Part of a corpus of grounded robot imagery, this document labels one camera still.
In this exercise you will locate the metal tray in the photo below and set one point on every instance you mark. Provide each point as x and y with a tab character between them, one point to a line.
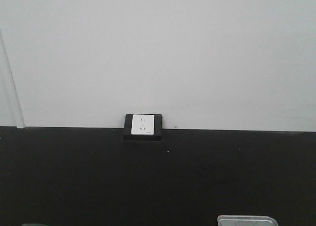
237	220

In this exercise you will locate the black and white power socket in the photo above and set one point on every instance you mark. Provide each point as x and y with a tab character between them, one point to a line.
142	127

